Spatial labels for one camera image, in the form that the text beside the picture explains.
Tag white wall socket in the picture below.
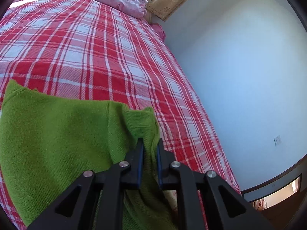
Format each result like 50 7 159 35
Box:
274 135 281 146

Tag pink cloth at bedside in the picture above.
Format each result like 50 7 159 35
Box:
151 23 166 41

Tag dark wooden door frame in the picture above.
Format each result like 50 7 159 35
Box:
241 156 306 229

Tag red white plaid bed sheet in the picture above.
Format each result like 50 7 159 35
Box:
1 0 239 229

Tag green orange striped knit sweater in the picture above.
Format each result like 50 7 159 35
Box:
1 80 177 229

